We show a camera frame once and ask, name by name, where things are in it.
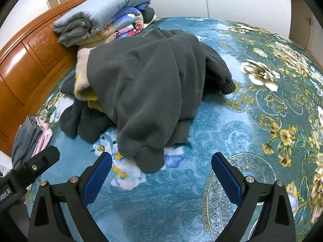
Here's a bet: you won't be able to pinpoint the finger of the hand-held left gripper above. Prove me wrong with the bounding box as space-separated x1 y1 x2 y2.
13 145 60 189

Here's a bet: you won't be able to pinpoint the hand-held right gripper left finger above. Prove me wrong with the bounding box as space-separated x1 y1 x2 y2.
27 152 113 242

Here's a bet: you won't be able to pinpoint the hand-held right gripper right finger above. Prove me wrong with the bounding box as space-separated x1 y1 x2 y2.
211 152 296 242

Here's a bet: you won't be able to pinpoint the dark grey sweatpants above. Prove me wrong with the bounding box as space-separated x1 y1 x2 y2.
87 28 236 174

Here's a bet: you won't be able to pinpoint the folded grey garment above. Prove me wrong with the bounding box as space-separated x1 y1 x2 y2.
11 116 43 170

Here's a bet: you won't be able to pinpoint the teal floral blanket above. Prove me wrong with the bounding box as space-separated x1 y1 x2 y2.
25 17 323 242

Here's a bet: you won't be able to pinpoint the wooden headboard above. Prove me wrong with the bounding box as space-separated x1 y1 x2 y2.
0 0 106 157

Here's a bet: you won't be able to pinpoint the cream quilt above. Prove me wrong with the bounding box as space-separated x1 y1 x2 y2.
77 29 119 48

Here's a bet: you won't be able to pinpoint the floral printed quilt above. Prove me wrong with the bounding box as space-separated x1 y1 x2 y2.
94 2 144 39

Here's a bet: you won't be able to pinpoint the dark pillow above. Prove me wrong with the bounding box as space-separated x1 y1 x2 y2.
144 6 155 22

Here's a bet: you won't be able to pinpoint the beige door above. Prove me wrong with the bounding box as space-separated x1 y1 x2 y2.
290 0 320 48

